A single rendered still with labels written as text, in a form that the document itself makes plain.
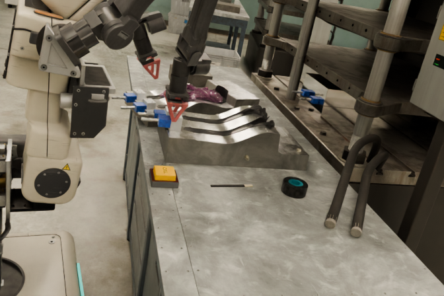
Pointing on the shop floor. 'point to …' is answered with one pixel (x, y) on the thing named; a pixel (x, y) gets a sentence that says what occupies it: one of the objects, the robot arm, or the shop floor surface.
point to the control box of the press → (420, 190)
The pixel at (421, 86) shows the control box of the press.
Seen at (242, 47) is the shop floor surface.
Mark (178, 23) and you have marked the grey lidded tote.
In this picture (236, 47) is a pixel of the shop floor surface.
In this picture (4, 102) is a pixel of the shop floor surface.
